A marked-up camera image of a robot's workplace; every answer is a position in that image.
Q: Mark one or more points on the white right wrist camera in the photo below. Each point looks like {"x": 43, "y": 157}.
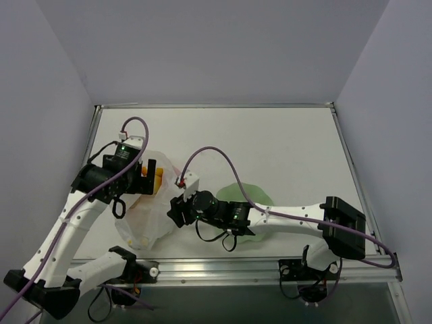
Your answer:
{"x": 189, "y": 183}

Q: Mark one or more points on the yellow fake lemon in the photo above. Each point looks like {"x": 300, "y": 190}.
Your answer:
{"x": 158, "y": 179}

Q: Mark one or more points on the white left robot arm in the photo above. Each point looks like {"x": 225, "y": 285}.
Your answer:
{"x": 47, "y": 280}

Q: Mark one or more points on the aluminium table frame rail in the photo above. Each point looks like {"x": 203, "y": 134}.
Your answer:
{"x": 296, "y": 154}

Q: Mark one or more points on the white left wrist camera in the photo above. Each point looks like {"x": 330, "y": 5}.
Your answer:
{"x": 132, "y": 141}

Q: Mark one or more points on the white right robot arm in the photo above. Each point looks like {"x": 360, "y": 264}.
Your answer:
{"x": 336, "y": 229}

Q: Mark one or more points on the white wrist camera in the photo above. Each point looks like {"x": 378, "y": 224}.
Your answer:
{"x": 132, "y": 141}
{"x": 189, "y": 183}

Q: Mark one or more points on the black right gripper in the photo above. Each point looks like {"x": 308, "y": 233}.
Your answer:
{"x": 179, "y": 212}

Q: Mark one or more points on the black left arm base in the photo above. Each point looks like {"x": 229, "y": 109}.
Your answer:
{"x": 145, "y": 272}

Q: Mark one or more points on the white plastic bag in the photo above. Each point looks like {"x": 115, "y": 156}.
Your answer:
{"x": 146, "y": 219}

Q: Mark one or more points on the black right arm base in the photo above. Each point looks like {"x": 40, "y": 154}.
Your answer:
{"x": 313, "y": 287}

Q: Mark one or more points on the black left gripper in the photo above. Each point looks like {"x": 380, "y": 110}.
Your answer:
{"x": 148, "y": 177}

